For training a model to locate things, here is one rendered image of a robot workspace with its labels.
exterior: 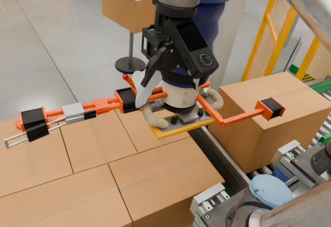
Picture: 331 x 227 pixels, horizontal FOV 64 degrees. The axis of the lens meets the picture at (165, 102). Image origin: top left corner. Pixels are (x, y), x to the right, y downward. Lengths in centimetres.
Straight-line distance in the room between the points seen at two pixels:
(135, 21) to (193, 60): 248
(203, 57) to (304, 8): 19
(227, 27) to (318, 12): 209
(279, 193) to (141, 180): 96
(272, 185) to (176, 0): 58
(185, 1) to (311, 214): 44
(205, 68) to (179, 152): 136
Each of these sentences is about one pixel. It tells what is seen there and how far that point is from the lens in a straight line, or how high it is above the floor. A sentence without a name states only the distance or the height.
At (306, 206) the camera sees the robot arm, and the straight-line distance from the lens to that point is 60.
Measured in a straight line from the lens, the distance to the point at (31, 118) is 103.
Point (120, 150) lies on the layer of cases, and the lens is 174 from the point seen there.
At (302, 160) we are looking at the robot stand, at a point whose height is 104.
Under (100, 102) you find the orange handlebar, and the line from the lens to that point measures 107.
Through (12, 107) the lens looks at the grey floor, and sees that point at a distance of 307.
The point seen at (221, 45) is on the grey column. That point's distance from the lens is 264.
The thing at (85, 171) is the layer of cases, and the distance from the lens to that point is 166.
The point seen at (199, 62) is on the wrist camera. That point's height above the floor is 166.
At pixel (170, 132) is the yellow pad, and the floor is 107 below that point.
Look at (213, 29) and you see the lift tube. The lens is 99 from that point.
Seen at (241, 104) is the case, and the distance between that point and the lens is 160.
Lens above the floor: 187
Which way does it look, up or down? 39 degrees down
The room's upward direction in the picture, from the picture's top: 8 degrees clockwise
